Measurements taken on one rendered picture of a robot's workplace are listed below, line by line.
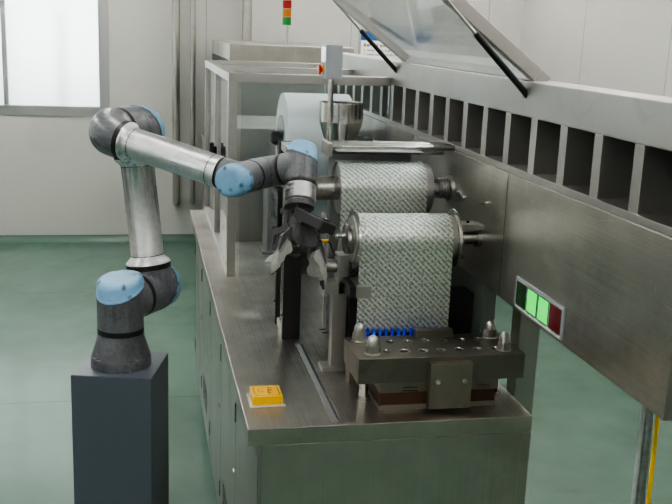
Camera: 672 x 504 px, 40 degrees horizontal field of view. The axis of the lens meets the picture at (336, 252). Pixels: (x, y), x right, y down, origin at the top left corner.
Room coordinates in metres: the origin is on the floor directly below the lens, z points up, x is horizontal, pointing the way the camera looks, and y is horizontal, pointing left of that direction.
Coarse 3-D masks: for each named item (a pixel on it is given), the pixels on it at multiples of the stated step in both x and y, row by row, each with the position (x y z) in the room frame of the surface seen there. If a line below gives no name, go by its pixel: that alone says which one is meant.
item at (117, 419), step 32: (160, 352) 2.35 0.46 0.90; (96, 384) 2.16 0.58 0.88; (128, 384) 2.16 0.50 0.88; (160, 384) 2.26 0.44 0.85; (96, 416) 2.16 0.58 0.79; (128, 416) 2.16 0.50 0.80; (160, 416) 2.26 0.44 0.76; (96, 448) 2.16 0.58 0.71; (128, 448) 2.16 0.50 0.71; (160, 448) 2.26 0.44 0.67; (96, 480) 2.16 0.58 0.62; (128, 480) 2.16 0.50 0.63; (160, 480) 2.26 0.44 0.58
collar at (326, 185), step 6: (318, 180) 2.47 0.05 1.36; (324, 180) 2.47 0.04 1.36; (330, 180) 2.48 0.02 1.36; (336, 180) 2.48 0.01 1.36; (318, 186) 2.46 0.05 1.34; (324, 186) 2.46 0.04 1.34; (330, 186) 2.47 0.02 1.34; (336, 186) 2.47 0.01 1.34; (318, 192) 2.46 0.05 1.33; (324, 192) 2.46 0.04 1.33; (330, 192) 2.47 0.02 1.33; (336, 192) 2.47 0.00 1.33; (318, 198) 2.47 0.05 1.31; (324, 198) 2.48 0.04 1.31; (330, 198) 2.48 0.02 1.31; (336, 198) 2.48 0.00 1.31
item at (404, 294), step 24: (360, 264) 2.20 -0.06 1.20; (384, 264) 2.21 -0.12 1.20; (408, 264) 2.22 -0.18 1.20; (432, 264) 2.23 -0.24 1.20; (384, 288) 2.21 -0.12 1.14; (408, 288) 2.22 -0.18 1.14; (432, 288) 2.24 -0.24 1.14; (360, 312) 2.20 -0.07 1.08; (384, 312) 2.21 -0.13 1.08; (408, 312) 2.22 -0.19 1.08; (432, 312) 2.24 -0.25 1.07
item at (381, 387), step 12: (372, 384) 2.10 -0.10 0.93; (384, 384) 2.02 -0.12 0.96; (396, 384) 2.02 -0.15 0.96; (408, 384) 2.03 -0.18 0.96; (420, 384) 2.04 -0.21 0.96; (480, 384) 2.07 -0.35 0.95; (492, 384) 2.07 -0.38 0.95; (372, 396) 2.08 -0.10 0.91; (384, 396) 2.02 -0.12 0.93; (396, 396) 2.03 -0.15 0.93; (408, 396) 2.03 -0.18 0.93; (420, 396) 2.04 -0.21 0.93; (480, 396) 2.07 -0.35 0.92; (492, 396) 2.08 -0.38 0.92; (384, 408) 2.02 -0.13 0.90; (396, 408) 2.03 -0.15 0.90; (408, 408) 2.03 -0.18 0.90; (420, 408) 2.04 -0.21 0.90
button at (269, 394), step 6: (252, 390) 2.05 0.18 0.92; (258, 390) 2.05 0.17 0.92; (264, 390) 2.05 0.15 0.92; (270, 390) 2.05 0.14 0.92; (276, 390) 2.05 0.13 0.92; (252, 396) 2.02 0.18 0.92; (258, 396) 2.02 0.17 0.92; (264, 396) 2.02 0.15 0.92; (270, 396) 2.02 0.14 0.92; (276, 396) 2.02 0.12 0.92; (282, 396) 2.03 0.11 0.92; (252, 402) 2.02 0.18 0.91; (258, 402) 2.01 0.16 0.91; (264, 402) 2.02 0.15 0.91; (270, 402) 2.02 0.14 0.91; (276, 402) 2.02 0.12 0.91; (282, 402) 2.03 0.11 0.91
